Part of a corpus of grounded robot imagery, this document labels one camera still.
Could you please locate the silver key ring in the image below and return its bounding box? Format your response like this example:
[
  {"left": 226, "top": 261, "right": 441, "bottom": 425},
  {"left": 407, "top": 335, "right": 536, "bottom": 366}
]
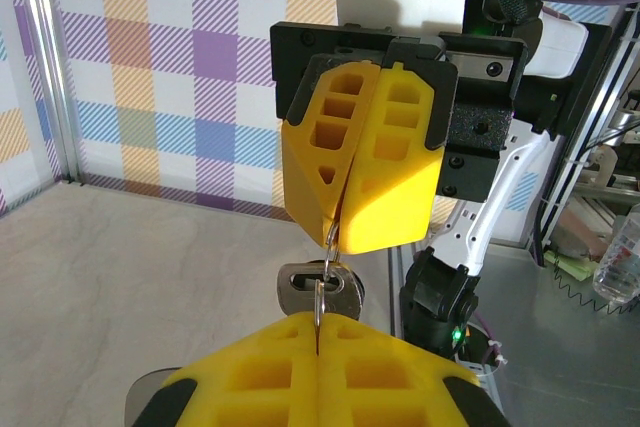
[{"left": 313, "top": 220, "right": 343, "bottom": 343}]

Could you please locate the clear plastic water bottle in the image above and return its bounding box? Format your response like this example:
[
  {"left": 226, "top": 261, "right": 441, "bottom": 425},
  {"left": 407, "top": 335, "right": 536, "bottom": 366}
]
[{"left": 593, "top": 215, "right": 640, "bottom": 305}]

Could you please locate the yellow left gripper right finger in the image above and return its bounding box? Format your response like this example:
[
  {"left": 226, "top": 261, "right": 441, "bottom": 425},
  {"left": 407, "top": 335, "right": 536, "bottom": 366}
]
[{"left": 319, "top": 313, "right": 512, "bottom": 427}]

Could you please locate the green paper pad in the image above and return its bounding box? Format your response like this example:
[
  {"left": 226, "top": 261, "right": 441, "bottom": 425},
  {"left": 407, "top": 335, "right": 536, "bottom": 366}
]
[{"left": 543, "top": 249, "right": 604, "bottom": 283}]

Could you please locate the aluminium frame post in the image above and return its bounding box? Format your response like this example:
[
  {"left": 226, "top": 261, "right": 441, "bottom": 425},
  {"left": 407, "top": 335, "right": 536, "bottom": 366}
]
[{"left": 17, "top": 0, "right": 89, "bottom": 186}]

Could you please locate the black coiled cable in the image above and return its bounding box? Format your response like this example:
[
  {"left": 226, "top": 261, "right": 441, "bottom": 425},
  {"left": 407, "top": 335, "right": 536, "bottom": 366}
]
[{"left": 551, "top": 266, "right": 634, "bottom": 316}]

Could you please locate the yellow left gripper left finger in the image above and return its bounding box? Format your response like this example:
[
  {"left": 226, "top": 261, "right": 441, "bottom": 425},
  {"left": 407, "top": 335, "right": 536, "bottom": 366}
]
[{"left": 132, "top": 311, "right": 321, "bottom": 427}]

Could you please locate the perforated metal cable duct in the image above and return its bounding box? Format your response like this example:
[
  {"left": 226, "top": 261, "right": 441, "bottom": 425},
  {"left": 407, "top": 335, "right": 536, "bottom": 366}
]
[{"left": 457, "top": 359, "right": 502, "bottom": 399}]

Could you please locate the silver key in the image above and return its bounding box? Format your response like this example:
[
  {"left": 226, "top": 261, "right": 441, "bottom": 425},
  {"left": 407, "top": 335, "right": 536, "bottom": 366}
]
[{"left": 276, "top": 260, "right": 362, "bottom": 321}]

